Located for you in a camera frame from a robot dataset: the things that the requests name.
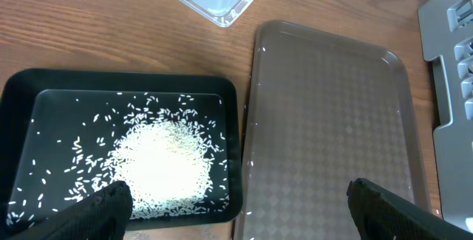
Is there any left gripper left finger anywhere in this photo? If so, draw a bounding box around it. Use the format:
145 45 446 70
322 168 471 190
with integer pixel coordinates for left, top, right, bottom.
8 181 132 240

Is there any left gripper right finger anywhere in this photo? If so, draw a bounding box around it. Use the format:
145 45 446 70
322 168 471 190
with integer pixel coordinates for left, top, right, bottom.
347 178 472 240

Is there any brown serving tray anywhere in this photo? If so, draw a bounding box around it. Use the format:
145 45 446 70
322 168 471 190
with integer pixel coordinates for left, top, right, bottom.
234 21 431 239

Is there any grey dishwasher rack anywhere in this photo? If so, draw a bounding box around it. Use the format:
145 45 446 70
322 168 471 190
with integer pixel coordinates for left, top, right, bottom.
418 0 472 232

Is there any spilled white rice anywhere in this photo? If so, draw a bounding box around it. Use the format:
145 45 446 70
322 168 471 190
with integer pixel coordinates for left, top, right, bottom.
3 89 229 230

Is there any black plastic bin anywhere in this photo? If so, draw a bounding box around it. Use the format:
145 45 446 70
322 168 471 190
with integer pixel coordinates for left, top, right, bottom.
1 69 243 230

